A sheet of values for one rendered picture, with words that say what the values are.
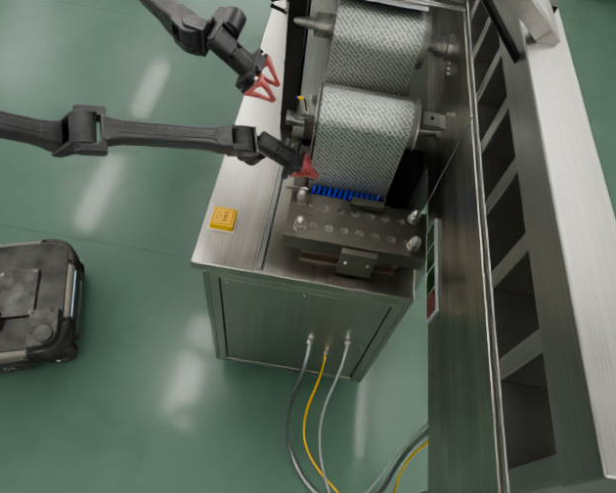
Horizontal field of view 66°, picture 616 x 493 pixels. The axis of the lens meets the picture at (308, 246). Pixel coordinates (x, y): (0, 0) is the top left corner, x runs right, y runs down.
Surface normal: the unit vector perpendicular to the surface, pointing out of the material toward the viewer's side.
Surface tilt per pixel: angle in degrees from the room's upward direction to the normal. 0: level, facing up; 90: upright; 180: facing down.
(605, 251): 0
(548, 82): 0
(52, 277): 0
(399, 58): 92
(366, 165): 90
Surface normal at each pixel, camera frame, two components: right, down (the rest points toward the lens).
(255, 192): 0.11, -0.54
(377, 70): -0.14, 0.84
